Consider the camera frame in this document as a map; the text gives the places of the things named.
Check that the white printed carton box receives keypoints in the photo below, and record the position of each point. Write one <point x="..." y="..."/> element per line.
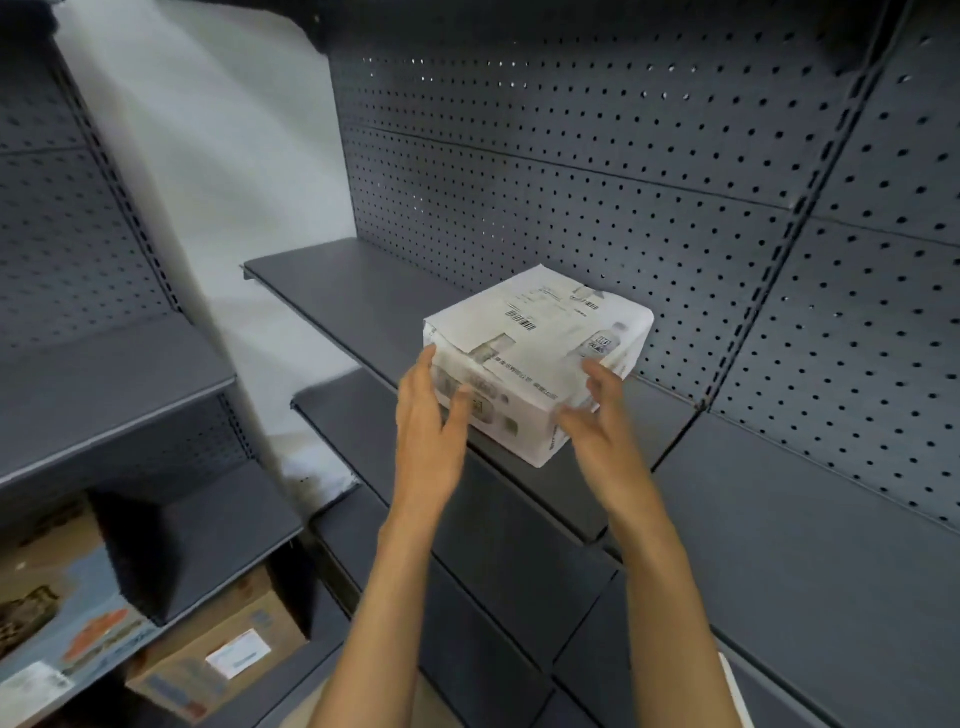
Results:
<point x="536" y="337"/>

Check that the person's left hand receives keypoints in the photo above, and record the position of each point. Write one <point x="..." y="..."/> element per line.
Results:
<point x="424" y="442"/>

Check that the brown cardboard box white label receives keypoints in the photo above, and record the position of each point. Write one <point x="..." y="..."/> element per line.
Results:
<point x="217" y="645"/>

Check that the dark grey pegboard back panel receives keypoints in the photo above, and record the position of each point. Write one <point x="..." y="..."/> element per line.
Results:
<point x="877" y="315"/>
<point x="585" y="150"/>
<point x="67" y="232"/>

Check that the person's left forearm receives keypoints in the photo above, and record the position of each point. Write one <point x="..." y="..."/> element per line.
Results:
<point x="390" y="622"/>

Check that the blue printed cardboard carton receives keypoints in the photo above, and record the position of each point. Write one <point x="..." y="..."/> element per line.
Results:
<point x="52" y="615"/>

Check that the person's left thumb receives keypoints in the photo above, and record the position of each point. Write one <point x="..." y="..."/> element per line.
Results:
<point x="458" y="420"/>

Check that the person's right forearm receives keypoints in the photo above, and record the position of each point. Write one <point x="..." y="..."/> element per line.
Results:
<point x="664" y="622"/>

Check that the person's right thumb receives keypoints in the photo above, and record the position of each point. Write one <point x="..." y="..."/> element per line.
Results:
<point x="577" y="421"/>

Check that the dark grey slotted upright post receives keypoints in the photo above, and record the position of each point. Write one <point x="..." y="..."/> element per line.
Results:
<point x="795" y="217"/>
<point x="120" y="187"/>

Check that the person's right hand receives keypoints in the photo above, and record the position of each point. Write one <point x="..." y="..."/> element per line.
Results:
<point x="611" y="457"/>

